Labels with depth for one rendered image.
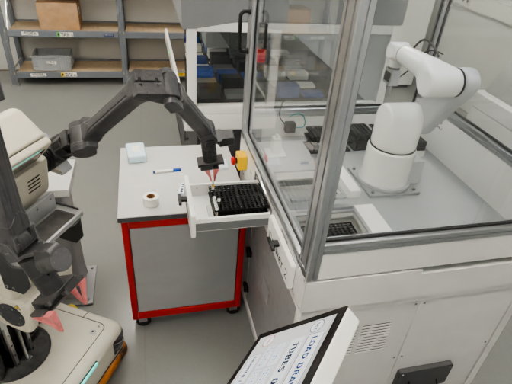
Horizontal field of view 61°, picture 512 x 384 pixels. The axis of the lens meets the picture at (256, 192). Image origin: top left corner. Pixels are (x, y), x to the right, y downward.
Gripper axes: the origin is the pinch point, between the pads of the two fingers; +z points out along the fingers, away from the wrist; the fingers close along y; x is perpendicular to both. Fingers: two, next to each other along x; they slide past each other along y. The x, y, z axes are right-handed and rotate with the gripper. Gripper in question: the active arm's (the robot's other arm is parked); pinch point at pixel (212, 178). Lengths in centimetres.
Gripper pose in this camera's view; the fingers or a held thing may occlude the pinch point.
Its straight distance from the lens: 176.4
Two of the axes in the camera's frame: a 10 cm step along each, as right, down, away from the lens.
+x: -2.0, -5.7, 8.0
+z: 0.4, 8.1, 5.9
